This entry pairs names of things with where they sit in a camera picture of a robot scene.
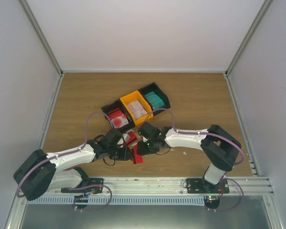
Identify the white pink card stack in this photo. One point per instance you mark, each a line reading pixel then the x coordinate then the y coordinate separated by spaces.
pixel 137 109

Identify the left aluminium frame post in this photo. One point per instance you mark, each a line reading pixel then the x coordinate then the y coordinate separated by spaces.
pixel 32 19

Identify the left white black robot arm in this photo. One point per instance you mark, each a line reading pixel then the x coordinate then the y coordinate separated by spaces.
pixel 42 172

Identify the red credit card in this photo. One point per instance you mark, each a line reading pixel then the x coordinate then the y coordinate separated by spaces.
pixel 131 141

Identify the aluminium mounting rail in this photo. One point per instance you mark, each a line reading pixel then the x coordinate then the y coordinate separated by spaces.
pixel 143 186

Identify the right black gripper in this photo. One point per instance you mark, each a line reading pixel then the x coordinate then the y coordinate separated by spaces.
pixel 143 151

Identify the teal card stack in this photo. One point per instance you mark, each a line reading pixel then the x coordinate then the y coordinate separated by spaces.
pixel 154 100

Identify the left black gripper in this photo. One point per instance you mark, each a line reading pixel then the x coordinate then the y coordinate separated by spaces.
pixel 125 156

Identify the grey slotted cable duct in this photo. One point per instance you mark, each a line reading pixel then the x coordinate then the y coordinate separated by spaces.
pixel 122 200

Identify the red white card stack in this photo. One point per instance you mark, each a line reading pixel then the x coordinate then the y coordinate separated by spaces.
pixel 118 118

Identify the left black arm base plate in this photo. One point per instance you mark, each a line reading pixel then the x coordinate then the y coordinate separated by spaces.
pixel 84 183

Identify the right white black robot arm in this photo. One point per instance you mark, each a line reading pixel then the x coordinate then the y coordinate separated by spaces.
pixel 219 146

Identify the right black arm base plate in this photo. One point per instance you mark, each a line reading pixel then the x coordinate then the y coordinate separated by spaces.
pixel 200 186

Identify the yellow card bin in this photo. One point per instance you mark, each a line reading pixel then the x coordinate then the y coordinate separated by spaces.
pixel 135 96

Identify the black card bin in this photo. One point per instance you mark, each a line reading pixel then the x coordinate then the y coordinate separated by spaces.
pixel 153 87
pixel 118 105

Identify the aluminium frame post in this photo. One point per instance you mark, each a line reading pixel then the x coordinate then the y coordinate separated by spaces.
pixel 249 34
pixel 32 19

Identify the right aluminium frame post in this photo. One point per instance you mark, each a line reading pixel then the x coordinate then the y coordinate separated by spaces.
pixel 249 34

